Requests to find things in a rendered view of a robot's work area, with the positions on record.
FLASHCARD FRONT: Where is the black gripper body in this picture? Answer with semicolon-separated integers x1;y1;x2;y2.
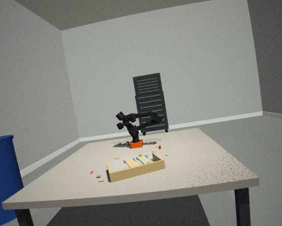
117;119;136;130

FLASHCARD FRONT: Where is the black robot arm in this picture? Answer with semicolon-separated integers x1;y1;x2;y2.
116;111;162;143

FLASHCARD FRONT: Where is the tan open-top wooden box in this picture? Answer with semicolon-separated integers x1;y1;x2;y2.
106;151;165;182

